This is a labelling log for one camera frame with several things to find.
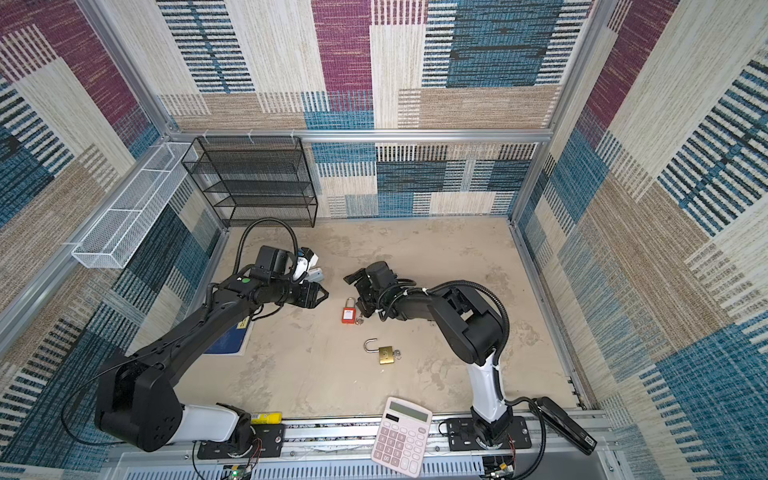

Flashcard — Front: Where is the red padlock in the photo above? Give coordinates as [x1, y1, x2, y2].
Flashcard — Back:
[341, 297, 357, 325]

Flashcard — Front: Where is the brass padlock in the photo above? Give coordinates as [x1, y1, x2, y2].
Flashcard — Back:
[363, 338, 401, 365]

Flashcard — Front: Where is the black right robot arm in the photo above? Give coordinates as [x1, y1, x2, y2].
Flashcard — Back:
[344, 261, 597, 455]

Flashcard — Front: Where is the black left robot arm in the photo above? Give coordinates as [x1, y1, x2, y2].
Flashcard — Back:
[59, 219, 329, 456]

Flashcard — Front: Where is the blue and white stapler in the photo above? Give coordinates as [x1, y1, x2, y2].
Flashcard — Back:
[304, 268, 324, 283]

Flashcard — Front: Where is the blue book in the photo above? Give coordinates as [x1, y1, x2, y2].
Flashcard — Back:
[205, 319, 251, 356]

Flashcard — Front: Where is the yellow label block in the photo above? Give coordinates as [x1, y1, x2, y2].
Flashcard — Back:
[251, 412, 282, 425]

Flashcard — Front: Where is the pink calculator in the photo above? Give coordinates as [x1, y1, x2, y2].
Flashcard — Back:
[371, 397, 433, 478]

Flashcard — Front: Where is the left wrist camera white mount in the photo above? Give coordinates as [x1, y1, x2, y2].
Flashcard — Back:
[292, 247, 319, 282]

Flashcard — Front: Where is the black wire mesh shelf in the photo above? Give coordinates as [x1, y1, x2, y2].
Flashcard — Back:
[181, 136, 318, 227]

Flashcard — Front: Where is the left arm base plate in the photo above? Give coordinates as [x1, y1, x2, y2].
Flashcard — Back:
[195, 423, 285, 460]

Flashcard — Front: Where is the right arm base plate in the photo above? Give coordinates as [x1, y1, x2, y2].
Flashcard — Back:
[438, 416, 532, 451]

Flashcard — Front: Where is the white wire mesh basket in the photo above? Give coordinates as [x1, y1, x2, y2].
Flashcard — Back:
[72, 142, 190, 269]

